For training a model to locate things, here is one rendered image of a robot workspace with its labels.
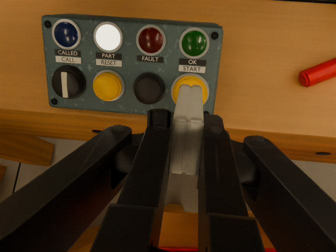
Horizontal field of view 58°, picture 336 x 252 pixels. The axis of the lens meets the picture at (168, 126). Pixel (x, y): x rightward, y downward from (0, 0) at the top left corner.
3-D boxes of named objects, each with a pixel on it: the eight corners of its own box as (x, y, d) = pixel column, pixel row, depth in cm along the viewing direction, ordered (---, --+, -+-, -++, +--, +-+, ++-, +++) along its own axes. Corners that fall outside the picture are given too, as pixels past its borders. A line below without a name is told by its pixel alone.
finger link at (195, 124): (188, 120, 14) (204, 121, 14) (190, 84, 21) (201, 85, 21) (183, 175, 15) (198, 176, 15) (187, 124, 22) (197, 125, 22)
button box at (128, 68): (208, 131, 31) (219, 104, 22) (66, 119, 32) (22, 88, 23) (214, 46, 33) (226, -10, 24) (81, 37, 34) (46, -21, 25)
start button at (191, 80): (205, 109, 26) (205, 113, 25) (171, 106, 26) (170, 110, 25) (208, 76, 25) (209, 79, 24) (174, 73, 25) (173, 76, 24)
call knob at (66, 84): (85, 97, 27) (80, 101, 26) (56, 95, 27) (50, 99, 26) (83, 68, 26) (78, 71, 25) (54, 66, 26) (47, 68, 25)
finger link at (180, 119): (183, 175, 15) (169, 173, 16) (187, 124, 22) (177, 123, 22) (188, 120, 14) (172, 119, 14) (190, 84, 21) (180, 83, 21)
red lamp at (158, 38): (163, 55, 25) (162, 47, 24) (137, 53, 25) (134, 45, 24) (166, 35, 25) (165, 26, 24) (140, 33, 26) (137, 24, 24)
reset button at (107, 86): (122, 99, 27) (119, 103, 26) (96, 97, 27) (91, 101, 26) (122, 72, 26) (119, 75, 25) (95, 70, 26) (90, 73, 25)
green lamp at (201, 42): (206, 58, 25) (207, 50, 23) (179, 57, 25) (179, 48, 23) (207, 38, 25) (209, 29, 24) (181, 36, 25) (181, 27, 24)
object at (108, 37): (121, 52, 25) (118, 44, 24) (95, 50, 25) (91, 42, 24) (124, 32, 26) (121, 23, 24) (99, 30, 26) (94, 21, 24)
